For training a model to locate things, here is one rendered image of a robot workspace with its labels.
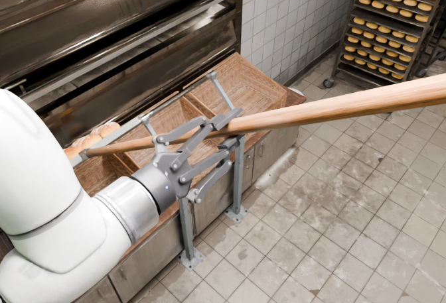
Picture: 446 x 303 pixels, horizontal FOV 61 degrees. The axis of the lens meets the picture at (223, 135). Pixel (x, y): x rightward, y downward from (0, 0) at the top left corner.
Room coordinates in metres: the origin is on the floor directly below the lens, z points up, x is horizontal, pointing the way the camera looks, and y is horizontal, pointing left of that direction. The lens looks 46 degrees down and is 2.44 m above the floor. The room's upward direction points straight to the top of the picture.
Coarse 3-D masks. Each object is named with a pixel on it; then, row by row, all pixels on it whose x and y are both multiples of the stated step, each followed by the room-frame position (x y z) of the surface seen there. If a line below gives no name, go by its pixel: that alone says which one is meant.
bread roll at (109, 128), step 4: (108, 124) 1.26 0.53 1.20; (112, 124) 1.26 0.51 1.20; (116, 124) 1.27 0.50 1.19; (104, 128) 1.24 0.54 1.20; (108, 128) 1.24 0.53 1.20; (112, 128) 1.24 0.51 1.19; (116, 128) 1.25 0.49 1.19; (100, 132) 1.23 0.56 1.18; (104, 132) 1.22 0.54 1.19; (108, 132) 1.22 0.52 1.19; (112, 132) 1.23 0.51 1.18; (104, 136) 1.21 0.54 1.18
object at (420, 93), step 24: (360, 96) 0.35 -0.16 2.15; (384, 96) 0.33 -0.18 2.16; (408, 96) 0.31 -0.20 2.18; (432, 96) 0.29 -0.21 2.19; (240, 120) 0.46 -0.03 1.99; (264, 120) 0.43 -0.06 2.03; (288, 120) 0.40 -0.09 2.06; (312, 120) 0.37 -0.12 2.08; (120, 144) 0.76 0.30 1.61; (144, 144) 0.66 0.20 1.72
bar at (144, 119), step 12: (192, 84) 1.59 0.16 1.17; (216, 84) 1.66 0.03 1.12; (180, 96) 1.50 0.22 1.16; (156, 108) 1.40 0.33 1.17; (144, 120) 1.32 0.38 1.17; (108, 144) 1.17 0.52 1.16; (240, 144) 1.52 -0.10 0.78; (240, 156) 1.53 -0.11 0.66; (240, 168) 1.53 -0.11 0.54; (240, 180) 1.54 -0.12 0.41; (240, 192) 1.54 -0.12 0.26; (180, 204) 1.18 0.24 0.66; (240, 204) 1.55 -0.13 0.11; (228, 216) 1.51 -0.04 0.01; (240, 216) 1.51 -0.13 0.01; (192, 252) 1.19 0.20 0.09; (192, 264) 1.14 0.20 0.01
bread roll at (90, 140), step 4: (88, 136) 1.18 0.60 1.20; (92, 136) 1.18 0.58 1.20; (96, 136) 1.19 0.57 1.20; (84, 140) 1.16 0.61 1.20; (88, 140) 1.16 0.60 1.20; (92, 140) 1.16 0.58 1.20; (96, 140) 1.17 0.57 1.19; (100, 140) 1.18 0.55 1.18; (84, 144) 1.14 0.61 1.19; (88, 144) 1.14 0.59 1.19; (92, 144) 1.15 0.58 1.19; (84, 148) 1.13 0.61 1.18
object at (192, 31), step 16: (224, 16) 2.32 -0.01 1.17; (192, 32) 2.10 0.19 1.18; (160, 48) 1.92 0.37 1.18; (128, 64) 1.76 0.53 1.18; (144, 64) 1.81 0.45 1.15; (96, 80) 1.62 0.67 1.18; (112, 80) 1.64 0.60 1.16; (64, 96) 1.49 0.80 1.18; (80, 96) 1.50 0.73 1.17; (48, 112) 1.37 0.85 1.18
